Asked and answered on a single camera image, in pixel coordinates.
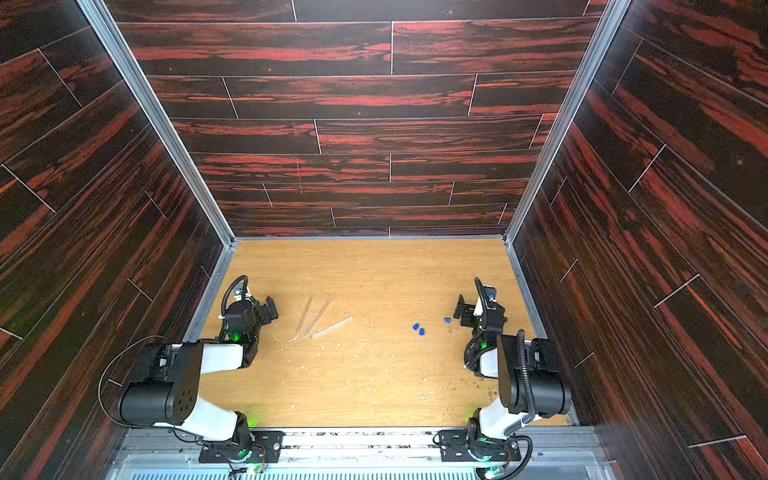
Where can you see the clear test tube lower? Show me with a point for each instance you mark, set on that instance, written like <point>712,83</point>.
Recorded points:
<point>332,328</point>

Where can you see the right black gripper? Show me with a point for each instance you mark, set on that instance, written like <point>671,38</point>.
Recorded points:
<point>472,311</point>

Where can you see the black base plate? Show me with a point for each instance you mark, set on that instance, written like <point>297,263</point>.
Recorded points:
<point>459,445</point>
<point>264,447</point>

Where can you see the clear test tube middle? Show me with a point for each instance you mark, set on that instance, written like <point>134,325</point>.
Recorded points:
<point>318,317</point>

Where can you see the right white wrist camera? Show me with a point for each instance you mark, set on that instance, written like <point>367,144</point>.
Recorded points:
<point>490,293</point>

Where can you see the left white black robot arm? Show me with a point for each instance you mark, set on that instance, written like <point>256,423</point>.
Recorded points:
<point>168,393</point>

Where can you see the aluminium front rail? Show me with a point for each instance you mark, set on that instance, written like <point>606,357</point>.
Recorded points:
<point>360,453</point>

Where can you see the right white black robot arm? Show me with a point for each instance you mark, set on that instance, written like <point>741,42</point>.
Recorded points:
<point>530,387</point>

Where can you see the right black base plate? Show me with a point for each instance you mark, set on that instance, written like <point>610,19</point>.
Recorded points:
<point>459,445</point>

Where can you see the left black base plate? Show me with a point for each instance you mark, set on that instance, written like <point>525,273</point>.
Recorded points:
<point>264,447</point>

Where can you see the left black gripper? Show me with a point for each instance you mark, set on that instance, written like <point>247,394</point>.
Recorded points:
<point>261,310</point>

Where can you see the clear glass test tube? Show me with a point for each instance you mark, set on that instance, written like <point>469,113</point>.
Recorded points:
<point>303,317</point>

